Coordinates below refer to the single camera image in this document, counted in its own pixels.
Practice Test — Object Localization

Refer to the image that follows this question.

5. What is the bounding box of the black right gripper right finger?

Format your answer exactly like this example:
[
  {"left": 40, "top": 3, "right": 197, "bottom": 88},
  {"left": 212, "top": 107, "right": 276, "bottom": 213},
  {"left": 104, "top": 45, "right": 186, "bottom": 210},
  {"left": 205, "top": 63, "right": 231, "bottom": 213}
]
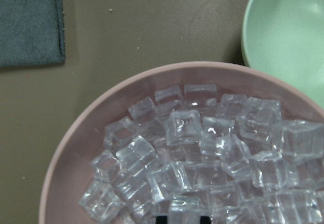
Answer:
[{"left": 200, "top": 216, "right": 211, "bottom": 224}]

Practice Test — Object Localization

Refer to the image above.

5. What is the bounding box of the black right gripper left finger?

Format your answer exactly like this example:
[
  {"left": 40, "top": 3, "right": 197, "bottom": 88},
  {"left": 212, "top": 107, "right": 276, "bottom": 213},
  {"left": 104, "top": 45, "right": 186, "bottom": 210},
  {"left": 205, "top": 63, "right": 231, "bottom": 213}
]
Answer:
[{"left": 156, "top": 215, "right": 168, "bottom": 224}]

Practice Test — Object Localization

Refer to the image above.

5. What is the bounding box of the pile of clear ice cubes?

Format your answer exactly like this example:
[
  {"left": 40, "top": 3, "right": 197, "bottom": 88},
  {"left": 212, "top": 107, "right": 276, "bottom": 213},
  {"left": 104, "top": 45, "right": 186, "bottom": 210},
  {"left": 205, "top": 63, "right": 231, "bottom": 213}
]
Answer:
[{"left": 79, "top": 84, "right": 323, "bottom": 223}]

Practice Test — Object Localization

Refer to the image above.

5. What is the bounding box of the pink bowl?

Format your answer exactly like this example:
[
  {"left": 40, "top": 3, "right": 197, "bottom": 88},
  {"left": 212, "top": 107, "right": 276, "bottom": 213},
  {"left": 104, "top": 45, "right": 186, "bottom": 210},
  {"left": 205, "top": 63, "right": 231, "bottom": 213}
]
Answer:
[{"left": 38, "top": 61, "right": 323, "bottom": 223}]

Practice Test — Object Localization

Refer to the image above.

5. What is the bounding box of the mint green bowl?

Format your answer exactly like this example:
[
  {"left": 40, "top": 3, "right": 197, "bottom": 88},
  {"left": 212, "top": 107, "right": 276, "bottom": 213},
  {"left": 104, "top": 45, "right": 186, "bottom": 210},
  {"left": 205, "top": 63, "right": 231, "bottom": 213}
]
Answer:
[{"left": 241, "top": 0, "right": 323, "bottom": 105}]

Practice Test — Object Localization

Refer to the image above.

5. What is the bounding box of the grey folded cloth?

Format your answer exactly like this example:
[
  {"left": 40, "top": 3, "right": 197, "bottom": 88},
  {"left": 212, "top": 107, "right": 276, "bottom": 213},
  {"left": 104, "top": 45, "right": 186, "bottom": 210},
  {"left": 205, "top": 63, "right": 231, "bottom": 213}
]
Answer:
[{"left": 1, "top": 0, "right": 65, "bottom": 67}]

